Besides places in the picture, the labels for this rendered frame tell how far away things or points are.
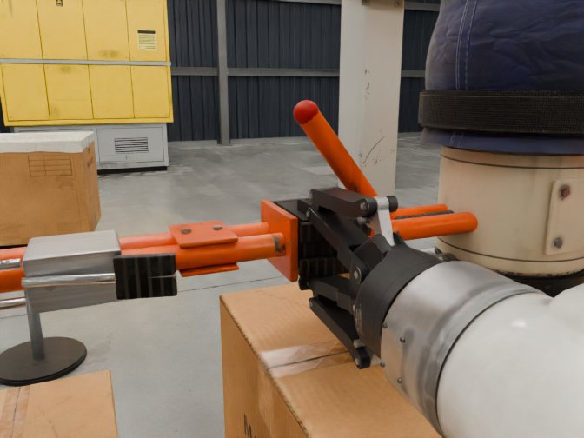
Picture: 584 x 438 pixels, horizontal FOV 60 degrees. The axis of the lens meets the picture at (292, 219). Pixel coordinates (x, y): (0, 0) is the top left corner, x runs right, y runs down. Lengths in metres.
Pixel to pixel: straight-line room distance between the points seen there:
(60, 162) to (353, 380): 1.79
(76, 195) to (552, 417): 2.05
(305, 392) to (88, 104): 7.33
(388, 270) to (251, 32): 11.30
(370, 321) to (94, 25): 7.52
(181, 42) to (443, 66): 10.70
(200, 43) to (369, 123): 9.78
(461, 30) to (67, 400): 1.09
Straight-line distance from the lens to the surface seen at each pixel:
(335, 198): 0.39
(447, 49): 0.55
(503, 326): 0.25
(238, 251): 0.44
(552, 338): 0.23
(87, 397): 1.29
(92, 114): 7.71
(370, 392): 0.49
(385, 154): 1.62
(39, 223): 2.22
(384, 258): 0.33
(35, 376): 2.50
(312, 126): 0.46
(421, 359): 0.27
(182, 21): 11.23
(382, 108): 1.60
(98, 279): 0.40
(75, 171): 2.15
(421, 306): 0.28
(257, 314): 0.63
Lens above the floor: 1.21
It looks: 14 degrees down
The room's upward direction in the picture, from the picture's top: straight up
